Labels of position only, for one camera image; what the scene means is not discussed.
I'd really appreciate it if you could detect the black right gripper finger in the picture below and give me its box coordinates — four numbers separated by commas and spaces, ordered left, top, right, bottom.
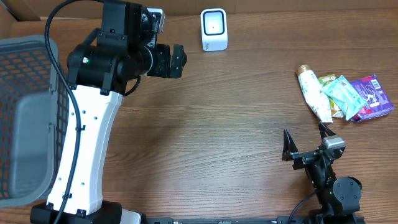
282, 129, 299, 161
318, 122, 335, 140

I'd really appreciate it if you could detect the green juice carton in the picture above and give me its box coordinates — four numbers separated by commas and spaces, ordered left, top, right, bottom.
317, 73, 345, 118

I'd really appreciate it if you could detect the white tube gold cap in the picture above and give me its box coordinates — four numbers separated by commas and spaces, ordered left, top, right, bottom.
296, 65, 333, 123

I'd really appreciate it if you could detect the teal snack packet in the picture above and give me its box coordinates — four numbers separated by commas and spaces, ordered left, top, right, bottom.
322, 75, 367, 121

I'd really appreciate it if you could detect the purple pad package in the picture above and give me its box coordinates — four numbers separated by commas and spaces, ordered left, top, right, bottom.
350, 75, 394, 121

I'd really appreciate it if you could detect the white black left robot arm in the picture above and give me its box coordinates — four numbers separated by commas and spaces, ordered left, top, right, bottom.
30, 1, 187, 224

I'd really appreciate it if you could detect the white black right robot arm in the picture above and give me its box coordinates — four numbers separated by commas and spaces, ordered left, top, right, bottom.
282, 122, 364, 223

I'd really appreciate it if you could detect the white barcode scanner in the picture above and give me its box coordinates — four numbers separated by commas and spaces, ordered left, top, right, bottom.
200, 8, 228, 52

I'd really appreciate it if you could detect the grey plastic basket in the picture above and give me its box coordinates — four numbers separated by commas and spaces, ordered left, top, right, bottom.
1, 35, 68, 208

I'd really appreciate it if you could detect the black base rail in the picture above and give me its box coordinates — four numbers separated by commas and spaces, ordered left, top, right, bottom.
146, 216, 364, 224

